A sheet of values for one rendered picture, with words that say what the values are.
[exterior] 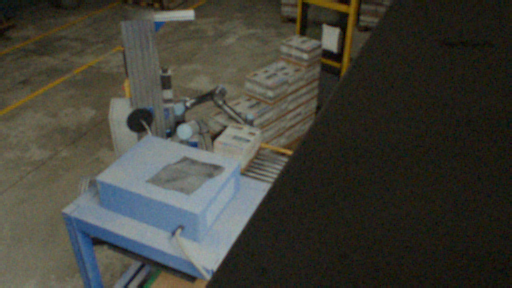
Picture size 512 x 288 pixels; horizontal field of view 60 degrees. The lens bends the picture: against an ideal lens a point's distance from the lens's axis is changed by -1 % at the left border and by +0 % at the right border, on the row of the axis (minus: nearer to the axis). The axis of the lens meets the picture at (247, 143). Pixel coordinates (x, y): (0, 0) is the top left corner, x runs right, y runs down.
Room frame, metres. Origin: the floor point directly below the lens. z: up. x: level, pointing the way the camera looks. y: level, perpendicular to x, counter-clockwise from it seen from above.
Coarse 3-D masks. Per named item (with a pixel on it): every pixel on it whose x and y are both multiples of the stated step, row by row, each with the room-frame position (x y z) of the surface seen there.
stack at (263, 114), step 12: (300, 96) 4.52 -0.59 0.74; (240, 108) 4.08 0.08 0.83; (252, 108) 4.08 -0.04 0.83; (264, 108) 4.08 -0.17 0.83; (276, 108) 4.19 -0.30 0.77; (288, 108) 4.35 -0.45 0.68; (300, 108) 4.53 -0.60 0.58; (216, 120) 3.85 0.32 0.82; (228, 120) 3.84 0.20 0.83; (264, 120) 4.04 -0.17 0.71; (288, 120) 4.37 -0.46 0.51; (216, 132) 3.85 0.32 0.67; (264, 132) 4.04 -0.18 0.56; (276, 132) 4.21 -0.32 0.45; (288, 132) 4.38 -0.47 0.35; (276, 144) 4.21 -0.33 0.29
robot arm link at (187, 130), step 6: (192, 120) 2.98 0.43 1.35; (180, 126) 2.90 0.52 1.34; (186, 126) 2.90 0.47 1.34; (192, 126) 2.91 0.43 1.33; (198, 126) 2.94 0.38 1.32; (180, 132) 2.89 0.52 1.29; (186, 132) 2.86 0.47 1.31; (192, 132) 2.89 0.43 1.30; (198, 132) 2.94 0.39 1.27; (174, 138) 3.00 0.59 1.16; (180, 138) 2.89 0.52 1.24; (186, 138) 2.86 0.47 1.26
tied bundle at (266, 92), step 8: (248, 80) 4.33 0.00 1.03; (288, 80) 4.33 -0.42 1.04; (248, 88) 4.33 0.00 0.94; (256, 88) 4.26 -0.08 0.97; (264, 88) 4.19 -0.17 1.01; (272, 88) 4.12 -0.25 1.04; (280, 88) 4.23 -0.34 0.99; (256, 96) 4.25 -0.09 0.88; (264, 96) 4.19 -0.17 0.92; (272, 96) 4.13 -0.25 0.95; (280, 96) 4.23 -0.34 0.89
